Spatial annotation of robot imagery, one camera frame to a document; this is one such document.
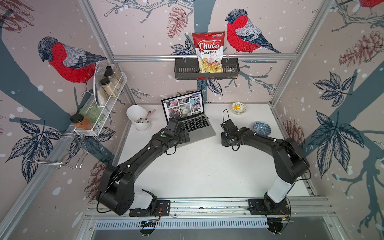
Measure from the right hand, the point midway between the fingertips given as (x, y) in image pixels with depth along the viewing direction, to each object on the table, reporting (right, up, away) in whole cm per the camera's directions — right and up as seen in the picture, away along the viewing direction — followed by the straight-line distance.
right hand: (225, 139), depth 95 cm
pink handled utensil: (-49, +17, +3) cm, 52 cm away
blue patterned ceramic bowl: (+28, +7, +9) cm, 30 cm away
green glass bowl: (-68, +18, -27) cm, 75 cm away
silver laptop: (-24, +21, +12) cm, 34 cm away
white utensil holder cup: (-61, +15, +11) cm, 63 cm away
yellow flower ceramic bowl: (+15, +22, +21) cm, 34 cm away
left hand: (-26, +5, -9) cm, 28 cm away
